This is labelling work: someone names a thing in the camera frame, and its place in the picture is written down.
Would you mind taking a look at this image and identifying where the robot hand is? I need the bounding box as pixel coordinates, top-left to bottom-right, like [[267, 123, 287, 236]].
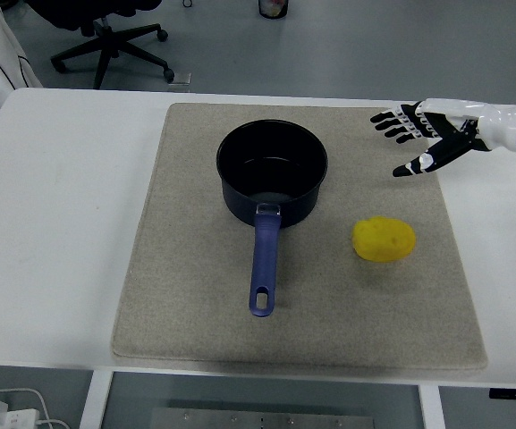
[[369, 97, 516, 179]]

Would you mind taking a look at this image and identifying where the yellow potato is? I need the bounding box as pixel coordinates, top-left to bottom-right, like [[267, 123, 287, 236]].
[[351, 215, 418, 263]]

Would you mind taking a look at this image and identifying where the black bin with yellow contents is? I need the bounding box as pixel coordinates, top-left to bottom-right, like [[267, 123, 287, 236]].
[[258, 0, 289, 20]]

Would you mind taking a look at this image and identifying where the white table leg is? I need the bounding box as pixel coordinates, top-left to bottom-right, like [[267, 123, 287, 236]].
[[80, 369, 114, 429], [418, 383, 445, 429]]

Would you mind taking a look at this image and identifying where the beige fabric mat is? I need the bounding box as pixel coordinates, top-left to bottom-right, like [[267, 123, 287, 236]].
[[111, 102, 489, 370]]

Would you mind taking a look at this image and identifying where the grey metal plate with screws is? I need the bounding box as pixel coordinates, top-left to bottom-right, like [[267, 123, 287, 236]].
[[151, 406, 375, 429]]

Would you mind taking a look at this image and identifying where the black office chair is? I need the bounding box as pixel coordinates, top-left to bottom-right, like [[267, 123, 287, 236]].
[[24, 0, 176, 90]]

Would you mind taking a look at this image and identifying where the white power strip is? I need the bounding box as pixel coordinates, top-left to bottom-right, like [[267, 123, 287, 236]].
[[0, 400, 39, 429]]

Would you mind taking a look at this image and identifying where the blue pot with handle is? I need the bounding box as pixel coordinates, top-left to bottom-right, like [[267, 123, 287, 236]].
[[216, 119, 330, 318]]

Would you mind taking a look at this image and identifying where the white power cable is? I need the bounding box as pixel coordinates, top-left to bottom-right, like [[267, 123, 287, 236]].
[[0, 387, 69, 429]]

